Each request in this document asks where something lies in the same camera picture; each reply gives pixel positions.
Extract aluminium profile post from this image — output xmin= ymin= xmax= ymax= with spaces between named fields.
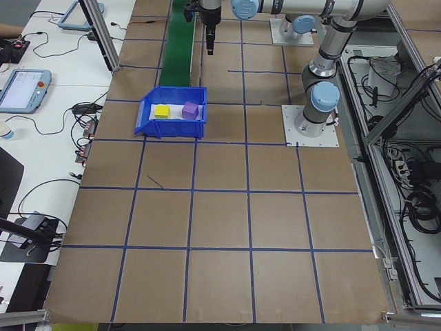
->
xmin=78 ymin=0 xmax=122 ymax=72

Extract grey teach pendant tablet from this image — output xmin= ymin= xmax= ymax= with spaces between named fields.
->
xmin=0 ymin=68 xmax=52 ymax=114

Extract black cable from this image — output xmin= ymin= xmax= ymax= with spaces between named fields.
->
xmin=21 ymin=31 xmax=91 ymax=59
xmin=30 ymin=10 xmax=66 ymax=21
xmin=5 ymin=103 xmax=75 ymax=136

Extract black flat pad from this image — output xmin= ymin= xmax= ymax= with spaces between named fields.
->
xmin=0 ymin=146 xmax=25 ymax=221

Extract red and black wires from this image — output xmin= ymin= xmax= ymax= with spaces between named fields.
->
xmin=127 ymin=19 xmax=167 ymax=27

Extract blue plastic storage bin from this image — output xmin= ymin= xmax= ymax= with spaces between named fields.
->
xmin=133 ymin=86 xmax=209 ymax=140

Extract black camera stand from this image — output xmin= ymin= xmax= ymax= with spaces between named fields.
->
xmin=0 ymin=210 xmax=60 ymax=265

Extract black power adapter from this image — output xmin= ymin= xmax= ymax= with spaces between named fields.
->
xmin=71 ymin=103 xmax=103 ymax=114

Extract black power brick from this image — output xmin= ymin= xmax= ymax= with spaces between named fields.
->
xmin=408 ymin=160 xmax=438 ymax=183

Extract white power strip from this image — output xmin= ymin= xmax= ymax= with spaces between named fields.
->
xmin=388 ymin=148 xmax=413 ymax=187

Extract white square base plate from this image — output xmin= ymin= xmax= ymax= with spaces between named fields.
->
xmin=281 ymin=104 xmax=340 ymax=148
xmin=269 ymin=17 xmax=315 ymax=46

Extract aluminium profile bar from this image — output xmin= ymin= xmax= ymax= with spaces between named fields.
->
xmin=380 ymin=305 xmax=441 ymax=327
xmin=0 ymin=308 xmax=52 ymax=327

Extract white foam pad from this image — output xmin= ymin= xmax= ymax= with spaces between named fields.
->
xmin=148 ymin=103 xmax=203 ymax=121

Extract small USB hub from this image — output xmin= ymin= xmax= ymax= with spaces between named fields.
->
xmin=74 ymin=141 xmax=93 ymax=165
xmin=82 ymin=119 xmax=99 ymax=139

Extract black circuit board box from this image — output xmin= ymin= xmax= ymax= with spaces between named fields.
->
xmin=0 ymin=37 xmax=31 ymax=65

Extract person forearm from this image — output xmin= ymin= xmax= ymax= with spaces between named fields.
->
xmin=0 ymin=22 xmax=22 ymax=36

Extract V-shaped metal bar frame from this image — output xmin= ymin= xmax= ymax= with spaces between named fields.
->
xmin=339 ymin=0 xmax=441 ymax=313

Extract green conveyor belt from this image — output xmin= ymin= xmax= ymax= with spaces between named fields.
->
xmin=159 ymin=0 xmax=198 ymax=87

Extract purple foam cube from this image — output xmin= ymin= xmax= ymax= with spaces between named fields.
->
xmin=181 ymin=101 xmax=200 ymax=121

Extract white crumpled bag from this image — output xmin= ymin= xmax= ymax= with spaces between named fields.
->
xmin=367 ymin=54 xmax=402 ymax=98

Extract grey cable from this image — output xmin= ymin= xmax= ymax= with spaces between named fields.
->
xmin=19 ymin=172 xmax=82 ymax=217

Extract blue teach pendant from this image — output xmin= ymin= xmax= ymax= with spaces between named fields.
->
xmin=57 ymin=0 xmax=106 ymax=32

